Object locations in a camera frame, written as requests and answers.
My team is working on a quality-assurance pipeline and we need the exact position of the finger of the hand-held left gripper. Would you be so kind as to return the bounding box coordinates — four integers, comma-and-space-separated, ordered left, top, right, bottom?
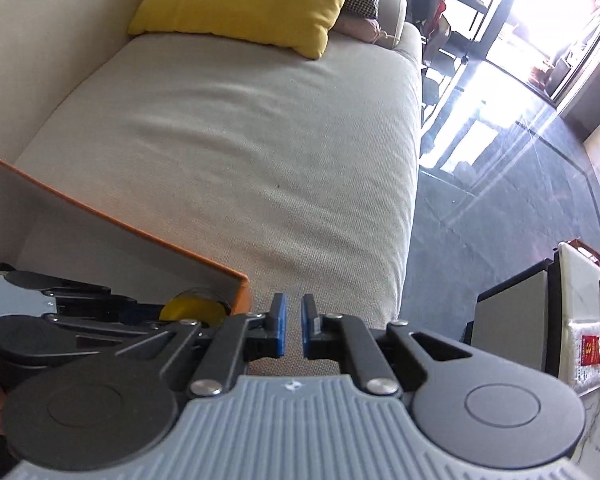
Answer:
0, 269, 142, 312
42, 309, 203, 348

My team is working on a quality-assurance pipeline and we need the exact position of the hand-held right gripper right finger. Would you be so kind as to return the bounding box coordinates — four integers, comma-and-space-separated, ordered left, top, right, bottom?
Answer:
300, 293, 474, 397

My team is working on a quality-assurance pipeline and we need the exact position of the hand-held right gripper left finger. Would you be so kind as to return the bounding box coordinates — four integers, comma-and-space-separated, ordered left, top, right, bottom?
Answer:
114, 292, 288, 399

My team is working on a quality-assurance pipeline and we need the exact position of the orange cardboard box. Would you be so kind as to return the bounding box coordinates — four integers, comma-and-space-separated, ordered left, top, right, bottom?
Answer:
0, 156, 254, 322

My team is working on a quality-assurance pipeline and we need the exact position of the yellow round toy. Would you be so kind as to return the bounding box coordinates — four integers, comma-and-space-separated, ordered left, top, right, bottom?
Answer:
160, 287, 231, 323

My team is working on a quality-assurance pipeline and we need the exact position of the white marble desktop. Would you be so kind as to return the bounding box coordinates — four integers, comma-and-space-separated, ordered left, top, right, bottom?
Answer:
555, 241, 600, 480

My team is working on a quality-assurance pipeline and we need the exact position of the beige sofa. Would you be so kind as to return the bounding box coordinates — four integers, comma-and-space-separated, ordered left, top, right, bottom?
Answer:
0, 0, 424, 332

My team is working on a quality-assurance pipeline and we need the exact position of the grey side cabinet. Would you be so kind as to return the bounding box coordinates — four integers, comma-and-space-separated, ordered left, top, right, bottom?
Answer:
462, 259, 564, 377

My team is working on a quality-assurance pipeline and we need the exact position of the white packet red label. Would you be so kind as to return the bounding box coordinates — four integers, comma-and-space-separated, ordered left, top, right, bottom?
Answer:
570, 317, 600, 394

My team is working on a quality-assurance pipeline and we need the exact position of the pink cushion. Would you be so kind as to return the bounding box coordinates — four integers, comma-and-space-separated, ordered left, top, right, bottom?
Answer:
334, 12, 402, 50

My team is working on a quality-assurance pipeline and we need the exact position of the yellow pillow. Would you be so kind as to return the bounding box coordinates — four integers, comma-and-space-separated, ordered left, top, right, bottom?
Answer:
126, 0, 359, 60

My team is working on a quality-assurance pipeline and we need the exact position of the black metal chair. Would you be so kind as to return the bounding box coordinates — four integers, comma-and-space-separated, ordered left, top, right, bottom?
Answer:
421, 0, 505, 107

